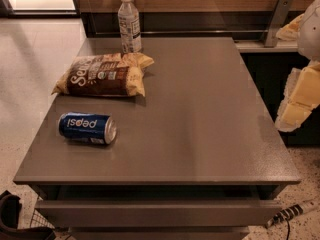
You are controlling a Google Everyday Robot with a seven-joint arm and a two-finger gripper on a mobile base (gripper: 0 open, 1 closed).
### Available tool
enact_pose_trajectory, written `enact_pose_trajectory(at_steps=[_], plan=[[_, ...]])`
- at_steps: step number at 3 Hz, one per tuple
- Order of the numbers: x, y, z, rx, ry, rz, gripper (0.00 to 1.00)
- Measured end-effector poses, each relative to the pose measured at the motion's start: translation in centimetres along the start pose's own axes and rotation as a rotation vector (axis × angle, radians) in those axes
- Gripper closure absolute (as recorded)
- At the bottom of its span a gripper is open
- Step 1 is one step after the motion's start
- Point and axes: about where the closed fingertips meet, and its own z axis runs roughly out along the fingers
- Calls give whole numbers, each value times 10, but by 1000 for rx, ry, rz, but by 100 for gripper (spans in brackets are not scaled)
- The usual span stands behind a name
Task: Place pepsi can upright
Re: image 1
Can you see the clear plastic water bottle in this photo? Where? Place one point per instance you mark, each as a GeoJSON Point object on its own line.
{"type": "Point", "coordinates": [129, 25]}

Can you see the metal shelf bracket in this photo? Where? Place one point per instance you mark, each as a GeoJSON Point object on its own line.
{"type": "Point", "coordinates": [278, 18]}

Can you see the blue pepsi can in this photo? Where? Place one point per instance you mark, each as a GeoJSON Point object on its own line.
{"type": "Point", "coordinates": [86, 127]}

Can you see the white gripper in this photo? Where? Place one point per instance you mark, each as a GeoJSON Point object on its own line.
{"type": "Point", "coordinates": [310, 34]}

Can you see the brown yellow chip bag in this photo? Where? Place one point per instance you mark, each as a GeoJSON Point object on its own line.
{"type": "Point", "coordinates": [108, 75]}

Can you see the grey drawer cabinet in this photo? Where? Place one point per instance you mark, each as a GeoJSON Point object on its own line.
{"type": "Point", "coordinates": [197, 158]}

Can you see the wire basket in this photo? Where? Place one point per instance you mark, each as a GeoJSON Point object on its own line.
{"type": "Point", "coordinates": [38, 220]}

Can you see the black bag on floor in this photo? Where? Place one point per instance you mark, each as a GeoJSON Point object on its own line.
{"type": "Point", "coordinates": [10, 208]}

